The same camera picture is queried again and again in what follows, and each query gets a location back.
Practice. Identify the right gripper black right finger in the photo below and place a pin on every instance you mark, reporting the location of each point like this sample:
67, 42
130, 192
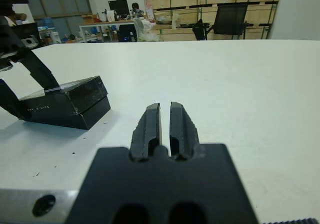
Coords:
182, 134

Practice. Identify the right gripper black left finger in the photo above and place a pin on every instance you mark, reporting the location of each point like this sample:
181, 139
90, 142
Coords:
146, 134

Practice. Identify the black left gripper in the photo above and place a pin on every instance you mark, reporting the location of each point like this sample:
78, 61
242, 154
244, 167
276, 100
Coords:
15, 42

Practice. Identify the glossy black box lid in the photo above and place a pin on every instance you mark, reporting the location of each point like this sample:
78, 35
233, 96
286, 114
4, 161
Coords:
75, 94

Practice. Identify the open cardboard box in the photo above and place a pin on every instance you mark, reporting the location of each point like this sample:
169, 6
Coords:
88, 18

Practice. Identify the small white box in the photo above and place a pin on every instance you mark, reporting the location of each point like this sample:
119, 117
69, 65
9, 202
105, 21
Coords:
110, 15

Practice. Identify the white-framed wooden desk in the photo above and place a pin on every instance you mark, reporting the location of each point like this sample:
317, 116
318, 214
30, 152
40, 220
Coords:
105, 23

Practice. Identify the black computer tower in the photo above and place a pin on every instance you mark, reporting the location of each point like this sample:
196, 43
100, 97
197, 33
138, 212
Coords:
127, 33

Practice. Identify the white plastic bag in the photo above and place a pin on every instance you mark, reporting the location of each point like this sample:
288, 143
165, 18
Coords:
145, 30

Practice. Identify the black computer monitor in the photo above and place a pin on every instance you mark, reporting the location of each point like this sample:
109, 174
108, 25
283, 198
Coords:
118, 7

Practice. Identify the pink package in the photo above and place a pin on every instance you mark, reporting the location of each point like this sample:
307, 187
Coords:
149, 10

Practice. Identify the black mesh office chair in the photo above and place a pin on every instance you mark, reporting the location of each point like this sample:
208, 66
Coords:
228, 18

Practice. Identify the seated person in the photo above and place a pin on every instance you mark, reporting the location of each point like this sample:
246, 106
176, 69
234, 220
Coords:
137, 9

